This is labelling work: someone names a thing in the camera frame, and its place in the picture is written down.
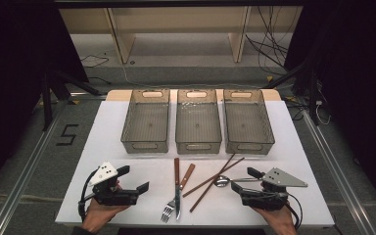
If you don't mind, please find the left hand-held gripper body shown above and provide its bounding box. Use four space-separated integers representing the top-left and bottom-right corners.
88 162 139 207

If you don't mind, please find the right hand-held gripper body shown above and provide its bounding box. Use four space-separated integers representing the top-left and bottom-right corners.
239 167 309 212

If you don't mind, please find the steel spoon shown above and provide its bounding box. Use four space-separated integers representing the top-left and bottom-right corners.
213 174 264 189

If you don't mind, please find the wooden-handled steel knife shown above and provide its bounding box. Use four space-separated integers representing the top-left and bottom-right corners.
173 157 182 221

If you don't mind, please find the wooden-handled steel fork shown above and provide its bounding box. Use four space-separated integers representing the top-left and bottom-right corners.
160 163 197 224

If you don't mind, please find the smoky clear plastic bin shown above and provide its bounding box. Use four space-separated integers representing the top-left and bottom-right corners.
174 88 223 156
222 88 276 156
120 88 171 155

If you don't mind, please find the person's left hand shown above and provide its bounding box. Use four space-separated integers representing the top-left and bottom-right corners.
80 182 130 234

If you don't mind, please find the person's right hand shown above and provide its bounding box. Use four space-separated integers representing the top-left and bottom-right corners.
253 203 299 235

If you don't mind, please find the white table mat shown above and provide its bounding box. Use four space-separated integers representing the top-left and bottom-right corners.
54 99 336 229

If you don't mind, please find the light wooden table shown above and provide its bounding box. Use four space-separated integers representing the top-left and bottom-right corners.
105 88 282 103

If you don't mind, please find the black metal stand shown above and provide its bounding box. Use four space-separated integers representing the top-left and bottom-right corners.
261 61 321 127
39 69 103 132

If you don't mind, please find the black curtain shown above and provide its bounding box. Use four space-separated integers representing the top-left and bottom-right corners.
0 0 90 200
283 0 376 216

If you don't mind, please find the light wooden shelf unit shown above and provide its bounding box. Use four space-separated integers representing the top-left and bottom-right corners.
58 6 305 65

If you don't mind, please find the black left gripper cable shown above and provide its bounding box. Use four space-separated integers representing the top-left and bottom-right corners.
77 167 100 222

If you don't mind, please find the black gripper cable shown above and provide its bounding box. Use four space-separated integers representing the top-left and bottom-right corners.
77 167 100 222
287 192 305 231

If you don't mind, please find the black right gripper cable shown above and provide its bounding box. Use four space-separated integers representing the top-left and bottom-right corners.
287 192 305 231

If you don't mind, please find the aluminium floor rail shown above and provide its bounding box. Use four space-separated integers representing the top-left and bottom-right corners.
0 99 71 235
301 110 376 235

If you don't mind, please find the white cable with plug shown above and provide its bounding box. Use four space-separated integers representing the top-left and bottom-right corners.
314 98 332 127

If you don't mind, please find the thin black floor cable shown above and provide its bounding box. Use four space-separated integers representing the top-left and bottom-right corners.
79 54 111 70

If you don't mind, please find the black cable bundle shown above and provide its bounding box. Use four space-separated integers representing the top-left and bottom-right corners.
244 6 291 71

